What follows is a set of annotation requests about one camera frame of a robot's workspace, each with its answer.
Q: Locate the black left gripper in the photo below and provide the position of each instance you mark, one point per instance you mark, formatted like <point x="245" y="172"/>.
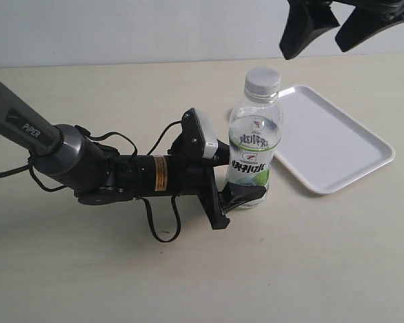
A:
<point x="191" y="176"/>

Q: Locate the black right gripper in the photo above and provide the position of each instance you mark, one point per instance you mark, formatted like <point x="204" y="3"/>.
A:
<point x="307" y="20"/>

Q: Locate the clear plastic water bottle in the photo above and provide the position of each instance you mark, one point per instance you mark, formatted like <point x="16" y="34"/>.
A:
<point x="254" y="133"/>

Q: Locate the white bottle cap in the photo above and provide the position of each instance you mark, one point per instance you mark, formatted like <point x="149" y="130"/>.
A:
<point x="262" y="81"/>

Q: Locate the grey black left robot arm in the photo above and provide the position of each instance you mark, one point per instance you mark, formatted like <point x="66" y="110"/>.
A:
<point x="99" y="175"/>

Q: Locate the white plastic tray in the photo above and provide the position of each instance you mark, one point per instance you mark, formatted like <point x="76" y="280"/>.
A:
<point x="324" y="148"/>

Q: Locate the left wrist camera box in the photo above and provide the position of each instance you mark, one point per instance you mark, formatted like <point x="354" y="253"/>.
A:
<point x="198" y="136"/>

